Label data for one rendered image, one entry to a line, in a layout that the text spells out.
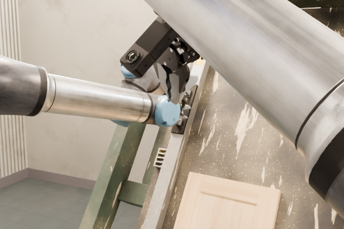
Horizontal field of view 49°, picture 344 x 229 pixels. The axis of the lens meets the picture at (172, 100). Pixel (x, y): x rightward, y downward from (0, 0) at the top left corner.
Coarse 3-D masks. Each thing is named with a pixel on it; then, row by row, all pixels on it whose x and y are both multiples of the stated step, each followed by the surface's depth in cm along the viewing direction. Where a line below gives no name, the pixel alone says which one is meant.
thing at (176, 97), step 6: (174, 72) 68; (174, 78) 68; (192, 78) 71; (174, 84) 69; (186, 84) 71; (192, 84) 72; (174, 90) 70; (186, 90) 72; (174, 96) 71; (180, 96) 70; (174, 102) 73
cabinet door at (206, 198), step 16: (192, 176) 128; (208, 176) 126; (192, 192) 126; (208, 192) 123; (224, 192) 121; (240, 192) 119; (256, 192) 116; (272, 192) 114; (192, 208) 123; (208, 208) 121; (224, 208) 119; (240, 208) 117; (256, 208) 114; (272, 208) 112; (176, 224) 123; (192, 224) 121; (208, 224) 119; (224, 224) 117; (240, 224) 115; (256, 224) 112; (272, 224) 110
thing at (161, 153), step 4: (160, 148) 138; (160, 152) 137; (164, 152) 139; (156, 156) 137; (160, 156) 139; (156, 160) 137; (160, 160) 139; (156, 164) 137; (160, 164) 138; (160, 168) 136
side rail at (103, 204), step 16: (128, 128) 147; (144, 128) 156; (112, 144) 146; (128, 144) 147; (112, 160) 143; (128, 160) 148; (112, 176) 140; (128, 176) 149; (96, 192) 139; (112, 192) 141; (96, 208) 136; (112, 208) 142; (80, 224) 136; (96, 224) 135; (112, 224) 143
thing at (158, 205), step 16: (208, 64) 148; (192, 112) 140; (176, 144) 134; (176, 160) 132; (160, 176) 131; (176, 176) 133; (160, 192) 129; (160, 208) 126; (144, 224) 126; (160, 224) 126
